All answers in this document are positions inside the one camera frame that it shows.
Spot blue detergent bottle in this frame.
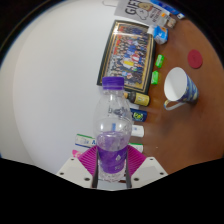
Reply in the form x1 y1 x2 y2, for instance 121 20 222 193
150 0 186 20

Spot white paper gift bag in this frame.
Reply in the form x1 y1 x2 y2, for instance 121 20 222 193
103 0 158 24

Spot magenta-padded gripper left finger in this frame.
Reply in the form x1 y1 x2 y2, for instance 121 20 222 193
55 146 100 190

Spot dark blue pump bottle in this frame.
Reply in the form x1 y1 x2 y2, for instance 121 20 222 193
129 107 149 123

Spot blue patterned white mug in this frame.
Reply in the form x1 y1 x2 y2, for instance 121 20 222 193
162 66 200 111

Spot small beige snack packet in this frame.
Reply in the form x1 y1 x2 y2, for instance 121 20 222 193
165 17 178 29

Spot dark bottle with yellow label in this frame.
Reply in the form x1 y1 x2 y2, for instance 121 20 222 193
123 91 151 107

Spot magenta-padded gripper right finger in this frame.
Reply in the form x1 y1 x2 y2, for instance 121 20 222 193
124 144 169 190

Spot clear purple-capped water bottle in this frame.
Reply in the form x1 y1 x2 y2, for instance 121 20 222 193
92 76 134 183

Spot framed group photo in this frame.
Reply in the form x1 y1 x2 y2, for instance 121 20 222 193
96 19 156 95

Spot flat round red coaster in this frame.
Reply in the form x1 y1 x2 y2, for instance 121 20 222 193
187 49 204 70

